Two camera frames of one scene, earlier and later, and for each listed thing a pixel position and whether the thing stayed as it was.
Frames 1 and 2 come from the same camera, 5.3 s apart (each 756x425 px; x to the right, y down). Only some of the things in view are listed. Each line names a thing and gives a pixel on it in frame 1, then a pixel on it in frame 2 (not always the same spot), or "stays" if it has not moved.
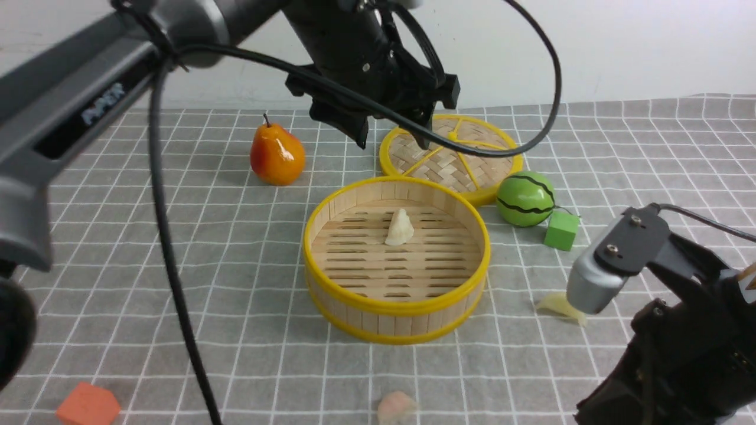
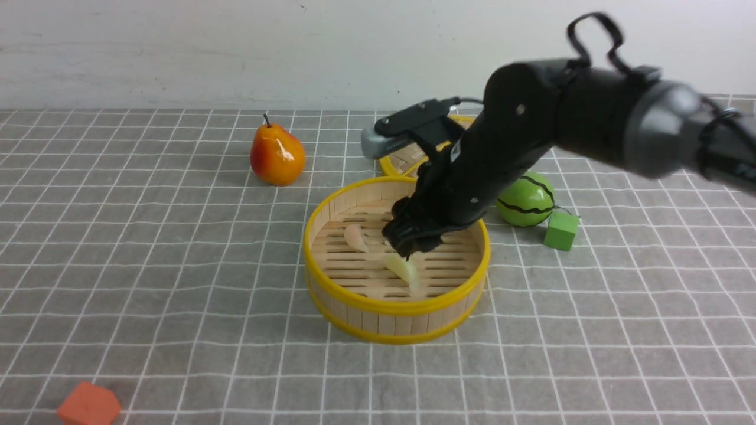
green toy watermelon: [525, 199] stays
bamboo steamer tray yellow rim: [358, 285] stays
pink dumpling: [396, 408] -> [353, 234]
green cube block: [561, 230] stays
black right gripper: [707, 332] -> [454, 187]
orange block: [89, 404] stays
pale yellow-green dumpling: [559, 301] -> [405, 268]
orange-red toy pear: [277, 157] stays
